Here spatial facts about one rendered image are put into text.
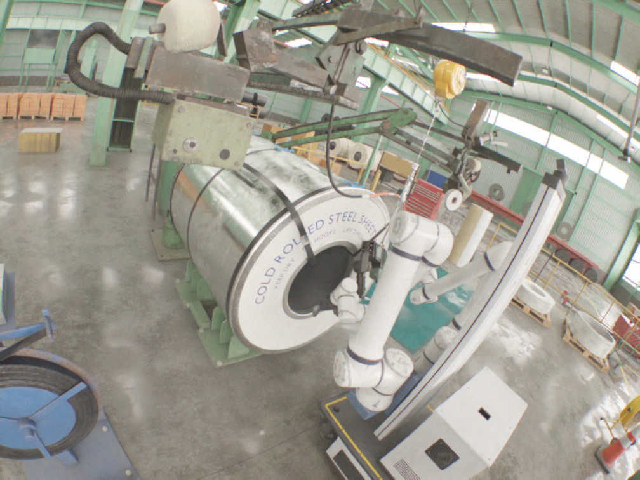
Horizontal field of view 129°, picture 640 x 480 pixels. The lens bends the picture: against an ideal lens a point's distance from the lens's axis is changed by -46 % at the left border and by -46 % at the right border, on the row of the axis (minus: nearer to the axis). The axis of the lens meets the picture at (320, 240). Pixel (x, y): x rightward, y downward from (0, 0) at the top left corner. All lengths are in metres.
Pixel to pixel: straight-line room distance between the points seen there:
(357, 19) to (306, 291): 1.66
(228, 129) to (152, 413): 1.58
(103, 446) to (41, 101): 10.95
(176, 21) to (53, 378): 0.95
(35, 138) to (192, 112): 6.33
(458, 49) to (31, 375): 1.34
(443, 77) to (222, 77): 1.23
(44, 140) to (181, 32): 6.30
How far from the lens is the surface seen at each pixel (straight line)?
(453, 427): 1.21
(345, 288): 1.39
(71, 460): 1.70
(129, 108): 7.31
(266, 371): 2.09
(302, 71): 0.74
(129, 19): 5.59
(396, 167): 11.73
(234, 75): 0.63
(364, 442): 1.61
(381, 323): 1.05
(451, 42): 0.69
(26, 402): 1.09
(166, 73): 0.59
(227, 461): 1.71
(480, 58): 0.67
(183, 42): 0.56
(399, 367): 1.23
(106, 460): 1.73
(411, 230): 0.95
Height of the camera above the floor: 1.61
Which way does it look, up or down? 22 degrees down
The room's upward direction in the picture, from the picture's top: 20 degrees clockwise
